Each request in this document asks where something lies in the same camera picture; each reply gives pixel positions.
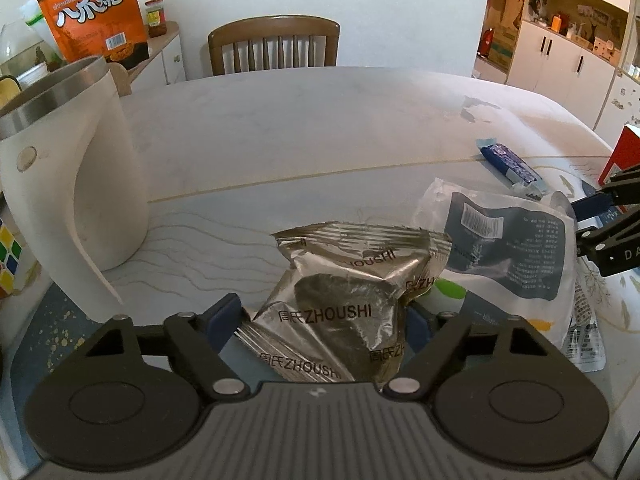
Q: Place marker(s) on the glass jar yellow label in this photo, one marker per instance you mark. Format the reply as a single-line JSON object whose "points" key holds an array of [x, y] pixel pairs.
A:
{"points": [[155, 20]]}

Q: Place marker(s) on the glass fish bowl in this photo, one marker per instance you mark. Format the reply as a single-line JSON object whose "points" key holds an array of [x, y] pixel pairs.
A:
{"points": [[22, 45]]}

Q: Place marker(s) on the white tissue pack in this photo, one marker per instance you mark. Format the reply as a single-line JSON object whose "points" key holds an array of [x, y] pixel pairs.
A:
{"points": [[505, 250]]}

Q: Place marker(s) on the white wall cabinet unit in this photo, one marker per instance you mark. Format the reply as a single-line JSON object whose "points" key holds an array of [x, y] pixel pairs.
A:
{"points": [[565, 60]]}

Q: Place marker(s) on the clear printed packet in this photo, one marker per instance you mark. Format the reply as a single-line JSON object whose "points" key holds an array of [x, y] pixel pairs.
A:
{"points": [[585, 330]]}

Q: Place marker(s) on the red cardboard box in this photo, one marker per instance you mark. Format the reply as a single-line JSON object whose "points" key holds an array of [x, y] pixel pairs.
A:
{"points": [[625, 152]]}

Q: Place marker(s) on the orange snack bag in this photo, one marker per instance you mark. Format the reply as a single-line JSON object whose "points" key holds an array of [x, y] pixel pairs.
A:
{"points": [[95, 7]]}

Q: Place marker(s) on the colourful puzzle cube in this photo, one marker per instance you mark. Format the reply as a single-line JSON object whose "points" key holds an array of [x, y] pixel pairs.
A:
{"points": [[10, 260]]}

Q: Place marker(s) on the brown wooden chair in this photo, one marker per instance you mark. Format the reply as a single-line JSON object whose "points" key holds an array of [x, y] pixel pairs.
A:
{"points": [[272, 32]]}

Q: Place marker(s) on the blue snack packet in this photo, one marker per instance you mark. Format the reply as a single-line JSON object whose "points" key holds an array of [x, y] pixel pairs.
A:
{"points": [[510, 165]]}

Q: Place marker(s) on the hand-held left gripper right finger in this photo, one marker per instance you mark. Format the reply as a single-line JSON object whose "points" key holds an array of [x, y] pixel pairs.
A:
{"points": [[416, 322]]}

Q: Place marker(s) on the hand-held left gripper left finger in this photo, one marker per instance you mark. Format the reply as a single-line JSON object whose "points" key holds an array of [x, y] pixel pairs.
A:
{"points": [[223, 317]]}

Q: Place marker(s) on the yellow tissue box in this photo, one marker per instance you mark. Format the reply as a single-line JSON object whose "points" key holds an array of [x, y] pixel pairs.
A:
{"points": [[7, 91]]}

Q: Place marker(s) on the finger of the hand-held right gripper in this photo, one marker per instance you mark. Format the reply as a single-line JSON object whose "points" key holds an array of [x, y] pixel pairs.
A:
{"points": [[607, 250], [592, 205]]}

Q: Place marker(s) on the orange bottle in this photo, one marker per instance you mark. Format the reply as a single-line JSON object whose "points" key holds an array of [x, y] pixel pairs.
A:
{"points": [[556, 22]]}

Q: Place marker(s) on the white sideboard cabinet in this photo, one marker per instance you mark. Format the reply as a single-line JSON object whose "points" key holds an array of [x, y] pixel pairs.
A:
{"points": [[167, 60]]}

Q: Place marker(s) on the light wooden chair back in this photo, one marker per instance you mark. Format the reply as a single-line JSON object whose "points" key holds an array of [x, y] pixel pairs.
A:
{"points": [[120, 80]]}

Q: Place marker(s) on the white green packet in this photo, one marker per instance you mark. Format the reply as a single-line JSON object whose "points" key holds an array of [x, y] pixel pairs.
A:
{"points": [[35, 22]]}

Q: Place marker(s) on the white marble desktop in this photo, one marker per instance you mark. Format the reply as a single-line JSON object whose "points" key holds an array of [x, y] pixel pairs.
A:
{"points": [[325, 115]]}

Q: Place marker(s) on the white steel-rimmed kettle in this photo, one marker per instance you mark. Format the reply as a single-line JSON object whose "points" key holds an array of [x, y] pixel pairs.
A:
{"points": [[70, 170]]}

